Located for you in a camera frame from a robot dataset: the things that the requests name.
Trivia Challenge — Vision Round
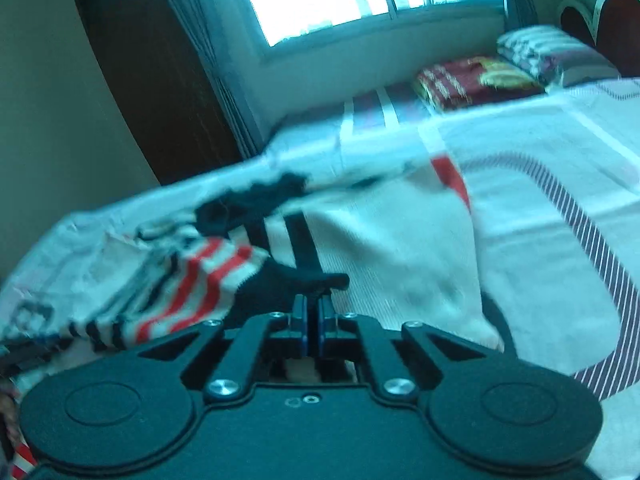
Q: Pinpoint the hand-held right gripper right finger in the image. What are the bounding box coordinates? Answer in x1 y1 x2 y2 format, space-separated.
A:
315 294 506 406

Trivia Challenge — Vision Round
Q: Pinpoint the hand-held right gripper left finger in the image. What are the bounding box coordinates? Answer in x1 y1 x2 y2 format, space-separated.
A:
135 294 308 403

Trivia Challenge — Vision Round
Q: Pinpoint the striped red white navy garment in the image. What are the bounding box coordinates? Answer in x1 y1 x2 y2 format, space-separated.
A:
60 155 506 356

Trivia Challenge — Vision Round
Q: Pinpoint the bed with striped sheet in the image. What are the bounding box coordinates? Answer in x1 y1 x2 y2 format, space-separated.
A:
270 82 443 161

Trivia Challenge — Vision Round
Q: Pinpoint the bed with patterned light sheet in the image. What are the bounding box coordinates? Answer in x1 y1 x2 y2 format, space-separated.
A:
0 77 640 480

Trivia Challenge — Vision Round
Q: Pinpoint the red printed pillow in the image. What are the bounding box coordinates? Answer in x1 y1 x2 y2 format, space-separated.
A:
412 56 547 112

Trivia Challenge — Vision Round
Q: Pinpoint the dark wooden door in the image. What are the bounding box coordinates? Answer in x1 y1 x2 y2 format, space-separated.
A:
74 0 247 187

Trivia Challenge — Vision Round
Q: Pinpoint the striped pillow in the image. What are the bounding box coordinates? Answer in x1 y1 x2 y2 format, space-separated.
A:
496 25 622 87

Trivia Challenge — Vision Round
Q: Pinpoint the dark red headboard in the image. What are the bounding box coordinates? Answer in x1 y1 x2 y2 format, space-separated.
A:
556 0 640 78

